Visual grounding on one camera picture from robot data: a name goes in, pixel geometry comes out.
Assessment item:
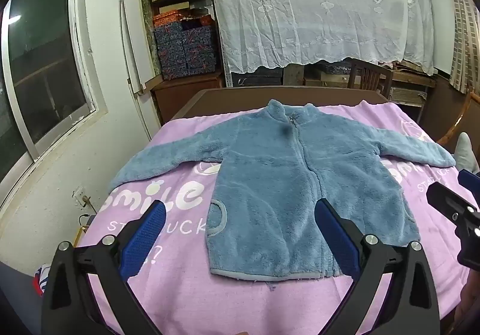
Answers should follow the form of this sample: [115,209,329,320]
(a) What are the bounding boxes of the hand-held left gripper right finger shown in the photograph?
[314,198,441,335]

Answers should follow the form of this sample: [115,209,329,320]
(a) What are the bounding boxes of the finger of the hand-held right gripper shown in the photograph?
[458,169,480,192]
[427,182,480,269]

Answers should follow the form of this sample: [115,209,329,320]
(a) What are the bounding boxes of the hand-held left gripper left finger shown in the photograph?
[40,201,167,335]

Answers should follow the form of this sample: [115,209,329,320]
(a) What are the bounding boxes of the blue fleece jacket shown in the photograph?
[109,98,457,280]

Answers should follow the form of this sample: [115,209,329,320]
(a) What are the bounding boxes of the grey sock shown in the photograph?
[454,131,480,173]

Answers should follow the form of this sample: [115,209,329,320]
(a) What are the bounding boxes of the rattan chair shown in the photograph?
[437,91,480,146]

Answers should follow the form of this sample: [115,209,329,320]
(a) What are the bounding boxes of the pink printed blanket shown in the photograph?
[73,100,480,335]

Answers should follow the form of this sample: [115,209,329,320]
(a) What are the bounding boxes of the woven mat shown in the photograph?
[390,86,429,107]

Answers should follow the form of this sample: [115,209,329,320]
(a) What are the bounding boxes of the colourful cloth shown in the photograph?
[32,264,52,297]

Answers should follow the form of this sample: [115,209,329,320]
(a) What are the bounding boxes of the checkered curtain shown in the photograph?
[444,0,480,93]

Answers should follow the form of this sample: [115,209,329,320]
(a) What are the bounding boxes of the dark wooden chair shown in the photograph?
[347,58,394,95]

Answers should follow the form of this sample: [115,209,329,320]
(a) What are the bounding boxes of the brown wooden cabinet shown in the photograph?
[150,72,226,125]

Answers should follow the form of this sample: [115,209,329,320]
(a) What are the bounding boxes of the brown wooden bed board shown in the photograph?
[170,86,391,122]

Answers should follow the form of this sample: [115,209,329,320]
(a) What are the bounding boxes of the black storage box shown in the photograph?
[230,65,285,88]

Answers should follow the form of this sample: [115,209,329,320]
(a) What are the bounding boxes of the stack of blue patterned boxes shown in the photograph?
[154,25,218,81]

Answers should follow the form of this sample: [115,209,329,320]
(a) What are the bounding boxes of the white board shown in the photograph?
[120,0,155,95]

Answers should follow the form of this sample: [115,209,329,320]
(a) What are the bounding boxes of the green patterned panel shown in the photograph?
[139,0,163,77]

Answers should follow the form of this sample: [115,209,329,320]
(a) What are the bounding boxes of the white lace curtain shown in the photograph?
[204,0,436,77]

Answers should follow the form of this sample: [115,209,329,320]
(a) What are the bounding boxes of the orange patterned box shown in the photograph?
[153,11,185,27]

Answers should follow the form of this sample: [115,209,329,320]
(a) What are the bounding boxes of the wooden shelf unit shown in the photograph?
[144,0,226,81]

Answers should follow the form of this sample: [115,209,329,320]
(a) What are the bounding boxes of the aluminium frame window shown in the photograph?
[0,0,109,201]

